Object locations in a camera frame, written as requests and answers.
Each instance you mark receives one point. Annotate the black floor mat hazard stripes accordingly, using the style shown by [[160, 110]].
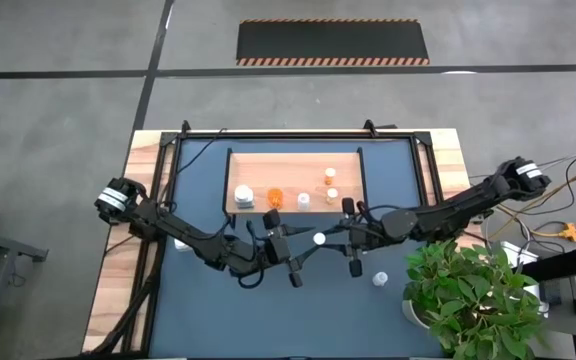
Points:
[[333, 40]]

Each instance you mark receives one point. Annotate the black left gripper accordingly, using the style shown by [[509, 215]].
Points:
[[278, 247]]

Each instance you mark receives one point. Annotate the white bottle with barcode label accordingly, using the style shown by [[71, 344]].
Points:
[[182, 245]]

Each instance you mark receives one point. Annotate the clear vial white cap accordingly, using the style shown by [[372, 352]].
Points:
[[379, 279]]

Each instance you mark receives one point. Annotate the plain white bottle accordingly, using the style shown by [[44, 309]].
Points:
[[303, 201]]

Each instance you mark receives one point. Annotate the large orange vial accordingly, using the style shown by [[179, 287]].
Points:
[[274, 198]]

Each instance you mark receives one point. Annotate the black table frame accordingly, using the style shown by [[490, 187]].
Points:
[[293, 135]]

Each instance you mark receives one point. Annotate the wooden shelf with black frame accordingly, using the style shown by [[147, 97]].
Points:
[[293, 170]]

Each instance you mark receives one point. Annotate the small orange vial white cap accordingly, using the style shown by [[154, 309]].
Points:
[[329, 175]]

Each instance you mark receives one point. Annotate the white Trader Joe's melatonin bottle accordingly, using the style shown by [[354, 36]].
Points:
[[244, 196]]

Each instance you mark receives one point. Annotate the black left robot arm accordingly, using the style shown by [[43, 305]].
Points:
[[188, 235]]

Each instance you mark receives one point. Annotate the black side desk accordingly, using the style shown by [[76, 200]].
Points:
[[568, 265]]

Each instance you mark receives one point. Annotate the yellow power splitter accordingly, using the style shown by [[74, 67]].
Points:
[[569, 232]]

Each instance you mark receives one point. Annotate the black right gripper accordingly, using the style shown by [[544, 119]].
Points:
[[363, 235]]

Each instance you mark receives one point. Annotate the white power adapter box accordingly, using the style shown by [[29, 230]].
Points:
[[523, 255]]

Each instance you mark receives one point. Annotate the green potted plant white pot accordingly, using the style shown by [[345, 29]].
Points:
[[468, 295]]

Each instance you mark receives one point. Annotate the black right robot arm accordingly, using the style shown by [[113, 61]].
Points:
[[448, 215]]

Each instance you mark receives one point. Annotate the pale yellow vial white cap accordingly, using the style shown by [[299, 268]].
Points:
[[332, 194]]

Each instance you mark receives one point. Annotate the blue table mat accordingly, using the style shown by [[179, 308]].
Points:
[[308, 325]]

